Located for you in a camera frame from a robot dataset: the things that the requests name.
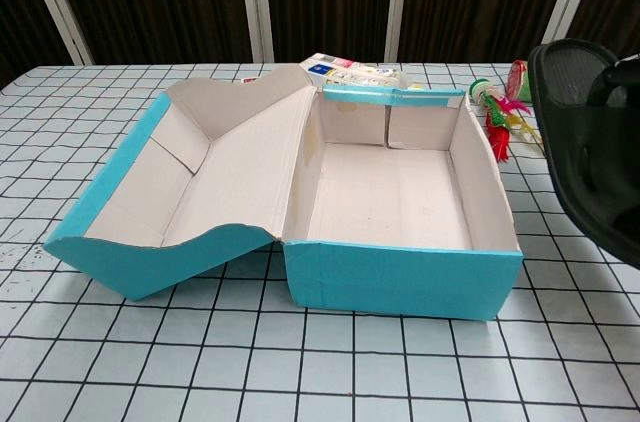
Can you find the blue checked tablecloth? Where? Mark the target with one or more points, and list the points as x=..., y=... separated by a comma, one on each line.
x=320, y=367

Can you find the green chips can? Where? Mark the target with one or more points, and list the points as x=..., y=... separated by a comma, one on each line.
x=517, y=82

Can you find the light blue shoe box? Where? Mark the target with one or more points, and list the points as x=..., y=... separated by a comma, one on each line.
x=400, y=277

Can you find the red blue photo card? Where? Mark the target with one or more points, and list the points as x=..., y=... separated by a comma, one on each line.
x=250, y=79

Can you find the white snack pack yellow ends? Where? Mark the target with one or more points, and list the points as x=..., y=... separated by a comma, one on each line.
x=350, y=73

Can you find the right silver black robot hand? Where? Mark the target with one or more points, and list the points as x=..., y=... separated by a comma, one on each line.
x=602, y=79

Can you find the black rubber slipper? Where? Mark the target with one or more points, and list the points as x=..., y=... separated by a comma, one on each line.
x=575, y=167

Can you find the colourful feather shuttlecock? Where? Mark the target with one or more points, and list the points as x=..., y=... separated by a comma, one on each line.
x=495, y=117

